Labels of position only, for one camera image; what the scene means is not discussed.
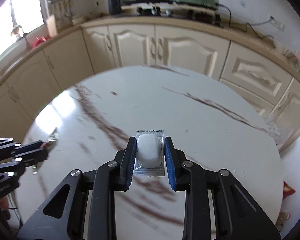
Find silver yellow wrapper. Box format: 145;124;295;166
31;128;59;174

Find white packaged block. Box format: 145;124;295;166
134;130;165;177

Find kitchen window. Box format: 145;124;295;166
0;0;44;56

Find person's left hand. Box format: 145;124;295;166
0;196;11;220

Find lower cream cabinets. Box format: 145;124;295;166
0;17;300;145

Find red paper bag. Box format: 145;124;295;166
283;181;296;199

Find round white marble table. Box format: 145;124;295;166
17;66;283;239

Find steel faucet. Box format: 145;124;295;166
11;24;31;51

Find wooden cutting board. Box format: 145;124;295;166
46;15;58;37

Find hanging utensil rack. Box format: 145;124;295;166
47;0;75;27

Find black electric kettle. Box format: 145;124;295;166
108;0;122;15

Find black gas stove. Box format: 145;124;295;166
121;3;222;27

